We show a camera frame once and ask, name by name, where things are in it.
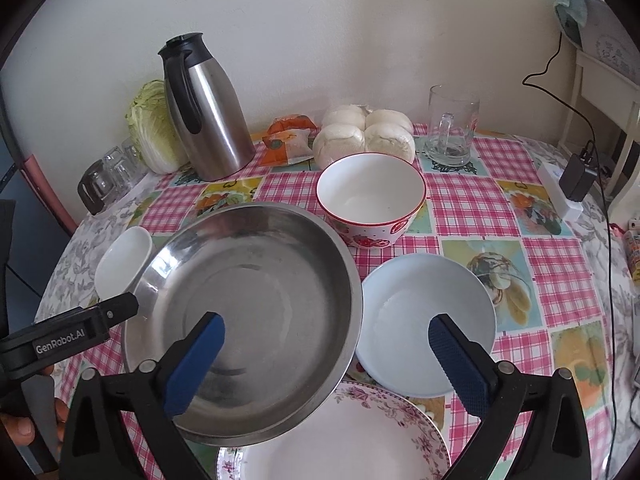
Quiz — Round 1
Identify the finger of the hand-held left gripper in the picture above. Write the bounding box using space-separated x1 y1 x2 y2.
97 292 140 333

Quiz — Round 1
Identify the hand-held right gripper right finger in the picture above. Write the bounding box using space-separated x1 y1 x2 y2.
427 313 593 480

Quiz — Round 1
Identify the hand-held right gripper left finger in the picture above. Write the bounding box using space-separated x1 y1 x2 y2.
59 311 227 480

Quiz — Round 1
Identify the white ceramic bowl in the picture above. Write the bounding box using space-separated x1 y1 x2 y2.
354 253 497 400
94 226 154 306

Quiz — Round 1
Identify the stainless steel basin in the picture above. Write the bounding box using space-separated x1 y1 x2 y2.
121 204 364 447

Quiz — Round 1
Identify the pink floral plate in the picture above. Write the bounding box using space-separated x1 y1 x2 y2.
216 380 452 480

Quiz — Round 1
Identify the strawberry print bowl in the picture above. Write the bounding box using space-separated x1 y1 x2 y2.
316 153 427 250

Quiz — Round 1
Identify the person's left hand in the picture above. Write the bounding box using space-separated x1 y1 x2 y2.
0 396 71 450

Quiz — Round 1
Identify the brown tinted glass cup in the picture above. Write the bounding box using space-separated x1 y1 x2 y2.
77 160 110 216

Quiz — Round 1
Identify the blue cabinet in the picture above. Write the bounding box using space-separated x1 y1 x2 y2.
0 157 76 311

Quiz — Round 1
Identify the clear drinking glass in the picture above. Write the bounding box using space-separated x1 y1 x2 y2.
102 147 135 197
122 137 147 177

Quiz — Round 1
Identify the pink checked fruit tablecloth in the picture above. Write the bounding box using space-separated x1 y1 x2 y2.
82 127 626 480

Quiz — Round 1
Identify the napa cabbage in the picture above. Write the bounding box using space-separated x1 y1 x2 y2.
125 79 190 176

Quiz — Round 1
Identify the white power strip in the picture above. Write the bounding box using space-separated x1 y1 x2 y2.
537 162 586 222

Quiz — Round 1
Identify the orange printed packet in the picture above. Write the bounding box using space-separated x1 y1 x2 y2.
625 229 640 282

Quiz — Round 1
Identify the stainless steel thermos jug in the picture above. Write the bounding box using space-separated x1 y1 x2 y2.
158 33 257 182

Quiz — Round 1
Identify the black charger adapter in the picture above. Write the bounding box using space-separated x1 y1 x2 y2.
559 142 600 202

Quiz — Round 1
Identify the orange white snack packet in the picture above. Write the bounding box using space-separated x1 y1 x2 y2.
261 129 317 167

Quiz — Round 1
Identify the white steamed bun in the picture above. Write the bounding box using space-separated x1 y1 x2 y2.
364 124 417 164
365 109 413 134
322 104 369 129
312 124 366 167

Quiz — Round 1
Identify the clear glass mug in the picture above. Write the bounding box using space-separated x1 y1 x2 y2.
424 85 481 168

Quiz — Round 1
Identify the clear plastic bun bag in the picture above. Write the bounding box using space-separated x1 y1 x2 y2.
312 104 417 168

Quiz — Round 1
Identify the grey printed cushion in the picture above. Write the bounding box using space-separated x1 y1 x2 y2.
554 0 640 82

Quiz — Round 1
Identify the long black cable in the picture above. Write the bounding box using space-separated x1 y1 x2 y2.
597 180 622 476

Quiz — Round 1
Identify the black charger cable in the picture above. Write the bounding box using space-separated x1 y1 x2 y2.
522 30 598 161

